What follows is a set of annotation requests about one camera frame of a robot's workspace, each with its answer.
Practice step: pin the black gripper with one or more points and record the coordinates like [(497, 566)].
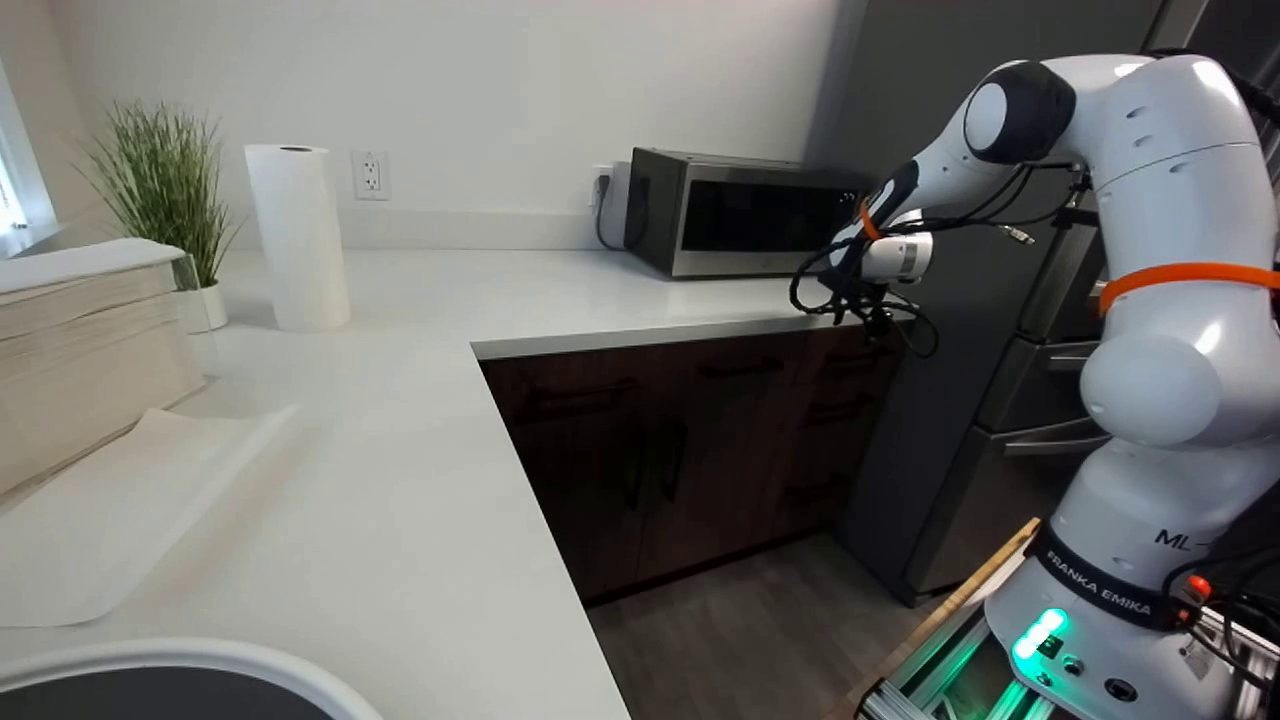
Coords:
[(874, 293)]

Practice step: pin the dark wood white-lined drawer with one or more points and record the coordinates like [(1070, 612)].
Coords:
[(855, 383)]

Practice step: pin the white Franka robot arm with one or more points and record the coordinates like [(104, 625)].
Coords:
[(1175, 374)]

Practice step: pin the grey stainless refrigerator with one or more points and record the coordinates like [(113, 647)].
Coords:
[(934, 441)]

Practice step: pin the stainless steel microwave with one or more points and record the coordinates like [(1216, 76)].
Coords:
[(723, 214)]

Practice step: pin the long dark wood base cabinet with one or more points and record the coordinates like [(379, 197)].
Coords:
[(602, 493)]

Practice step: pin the white paper towel roll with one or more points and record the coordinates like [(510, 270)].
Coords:
[(298, 241)]

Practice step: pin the green grass plant white pot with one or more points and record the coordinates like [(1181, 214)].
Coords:
[(167, 186)]

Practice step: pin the white drying mat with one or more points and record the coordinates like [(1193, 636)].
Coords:
[(122, 521)]

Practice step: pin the beige rectangular box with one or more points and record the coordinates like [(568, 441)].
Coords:
[(82, 362)]

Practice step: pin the round grey white-rimmed tray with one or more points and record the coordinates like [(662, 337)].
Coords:
[(161, 700)]

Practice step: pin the bright window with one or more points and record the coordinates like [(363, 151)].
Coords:
[(16, 202)]

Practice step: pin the white wall outlet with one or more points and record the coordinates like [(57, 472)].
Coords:
[(368, 176)]

